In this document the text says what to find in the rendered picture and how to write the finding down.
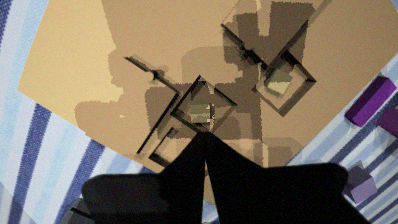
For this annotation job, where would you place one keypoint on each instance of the tan wooden puzzle board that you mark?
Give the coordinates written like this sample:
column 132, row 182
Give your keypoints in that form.
column 125, row 71

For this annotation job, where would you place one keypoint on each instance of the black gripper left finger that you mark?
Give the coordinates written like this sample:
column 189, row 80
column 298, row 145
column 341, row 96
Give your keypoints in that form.
column 177, row 191

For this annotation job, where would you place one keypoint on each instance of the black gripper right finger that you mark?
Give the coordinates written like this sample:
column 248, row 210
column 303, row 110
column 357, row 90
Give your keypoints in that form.
column 239, row 184

